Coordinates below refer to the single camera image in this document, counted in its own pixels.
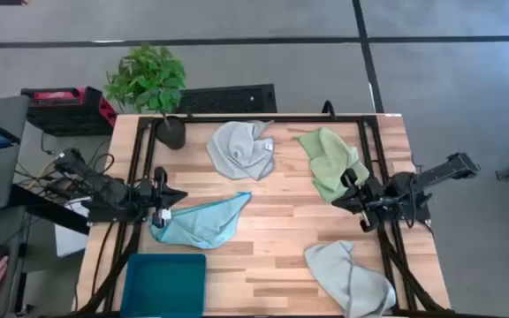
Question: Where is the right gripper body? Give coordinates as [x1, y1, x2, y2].
[345, 168, 388, 233]

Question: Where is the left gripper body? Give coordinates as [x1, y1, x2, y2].
[138, 166, 172, 229]

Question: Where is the light blue microfiber towel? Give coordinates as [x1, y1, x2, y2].
[148, 191, 253, 251]

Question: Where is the green microfiber towel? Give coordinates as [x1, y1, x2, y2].
[295, 127, 371, 204]

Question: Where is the grey waffle weave towel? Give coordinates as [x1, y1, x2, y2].
[303, 239, 398, 318]

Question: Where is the grey towel with white label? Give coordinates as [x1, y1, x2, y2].
[205, 119, 277, 182]

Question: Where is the teal plastic bin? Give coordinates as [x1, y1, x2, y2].
[119, 253, 208, 318]

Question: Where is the white sheet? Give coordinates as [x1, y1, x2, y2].
[54, 197, 91, 259]

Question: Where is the black keyboard-like crate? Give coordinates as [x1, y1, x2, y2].
[173, 83, 278, 115]

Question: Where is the green plant in black pot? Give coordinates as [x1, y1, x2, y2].
[103, 42, 188, 151]

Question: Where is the red and black crate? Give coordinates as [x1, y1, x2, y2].
[20, 86, 119, 137]

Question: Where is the black cable sleeve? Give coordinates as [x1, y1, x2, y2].
[73, 220, 143, 317]
[376, 223, 452, 315]

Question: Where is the black cable arch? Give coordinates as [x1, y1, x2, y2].
[322, 99, 338, 121]

